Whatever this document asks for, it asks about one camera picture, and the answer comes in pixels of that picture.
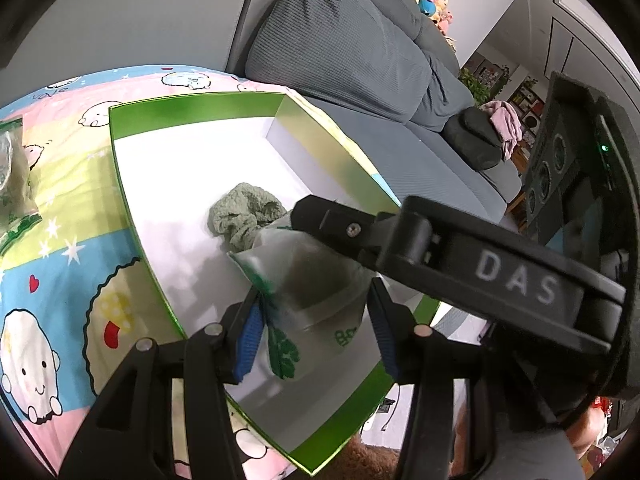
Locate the plastic bag of green items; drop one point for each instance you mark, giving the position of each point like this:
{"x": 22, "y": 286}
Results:
{"x": 12, "y": 170}

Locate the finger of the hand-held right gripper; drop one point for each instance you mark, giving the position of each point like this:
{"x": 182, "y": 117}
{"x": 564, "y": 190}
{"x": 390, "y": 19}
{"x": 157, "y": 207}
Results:
{"x": 340, "y": 227}

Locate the brown fluffy rug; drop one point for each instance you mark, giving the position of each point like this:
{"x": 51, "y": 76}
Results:
{"x": 370, "y": 460}

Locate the grey textured cushion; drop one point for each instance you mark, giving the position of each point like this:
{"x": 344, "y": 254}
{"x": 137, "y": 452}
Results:
{"x": 442, "y": 92}
{"x": 340, "y": 45}

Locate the green houseplant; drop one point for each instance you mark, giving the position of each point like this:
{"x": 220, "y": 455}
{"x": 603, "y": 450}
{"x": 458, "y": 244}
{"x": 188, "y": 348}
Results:
{"x": 475, "y": 85}

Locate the green knitted cloth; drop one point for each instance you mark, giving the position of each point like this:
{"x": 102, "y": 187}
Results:
{"x": 240, "y": 210}

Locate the dark display shelf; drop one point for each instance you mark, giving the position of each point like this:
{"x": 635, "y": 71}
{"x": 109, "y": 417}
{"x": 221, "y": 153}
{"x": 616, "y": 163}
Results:
{"x": 530, "y": 105}

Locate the dark grey pillow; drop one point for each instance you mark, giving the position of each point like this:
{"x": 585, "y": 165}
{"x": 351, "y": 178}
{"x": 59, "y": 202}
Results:
{"x": 470, "y": 140}

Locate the pile of plush toys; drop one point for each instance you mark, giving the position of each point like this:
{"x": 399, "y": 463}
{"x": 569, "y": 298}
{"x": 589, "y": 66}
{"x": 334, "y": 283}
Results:
{"x": 430, "y": 5}

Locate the printed cartoon blanket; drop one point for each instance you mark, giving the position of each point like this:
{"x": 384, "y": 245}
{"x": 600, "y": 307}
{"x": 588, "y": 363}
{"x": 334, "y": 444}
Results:
{"x": 75, "y": 210}

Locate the pink cloth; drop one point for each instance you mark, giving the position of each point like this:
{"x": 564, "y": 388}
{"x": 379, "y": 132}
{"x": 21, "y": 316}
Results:
{"x": 505, "y": 120}

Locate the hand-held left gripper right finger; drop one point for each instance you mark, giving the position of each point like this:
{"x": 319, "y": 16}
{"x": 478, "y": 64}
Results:
{"x": 385, "y": 332}

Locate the green cardboard box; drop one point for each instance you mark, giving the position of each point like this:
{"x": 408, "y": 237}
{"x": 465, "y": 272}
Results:
{"x": 200, "y": 170}

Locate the grey sofa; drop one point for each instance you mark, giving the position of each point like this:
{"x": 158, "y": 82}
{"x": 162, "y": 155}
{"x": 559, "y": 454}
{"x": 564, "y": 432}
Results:
{"x": 150, "y": 15}

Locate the clear plastic bag green print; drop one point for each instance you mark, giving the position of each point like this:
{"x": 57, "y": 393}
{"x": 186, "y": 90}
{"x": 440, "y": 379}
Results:
{"x": 300, "y": 280}

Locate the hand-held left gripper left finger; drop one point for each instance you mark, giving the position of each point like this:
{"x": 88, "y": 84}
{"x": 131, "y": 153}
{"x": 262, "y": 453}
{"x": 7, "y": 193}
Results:
{"x": 250, "y": 335}

